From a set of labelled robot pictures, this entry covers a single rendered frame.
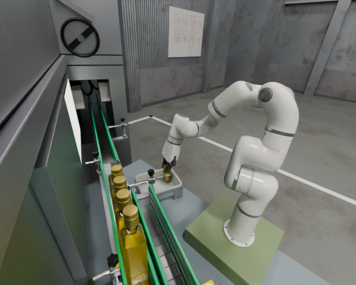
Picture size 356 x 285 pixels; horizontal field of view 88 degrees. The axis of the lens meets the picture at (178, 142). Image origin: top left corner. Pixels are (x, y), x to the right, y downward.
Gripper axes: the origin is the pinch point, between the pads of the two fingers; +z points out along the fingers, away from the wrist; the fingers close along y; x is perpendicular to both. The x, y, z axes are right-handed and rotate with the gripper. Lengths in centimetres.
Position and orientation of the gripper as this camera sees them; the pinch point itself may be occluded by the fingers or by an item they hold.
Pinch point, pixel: (166, 166)
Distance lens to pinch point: 97.4
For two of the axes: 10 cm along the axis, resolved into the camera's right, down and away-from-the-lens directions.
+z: -2.9, 8.8, 3.8
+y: 4.2, 4.7, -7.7
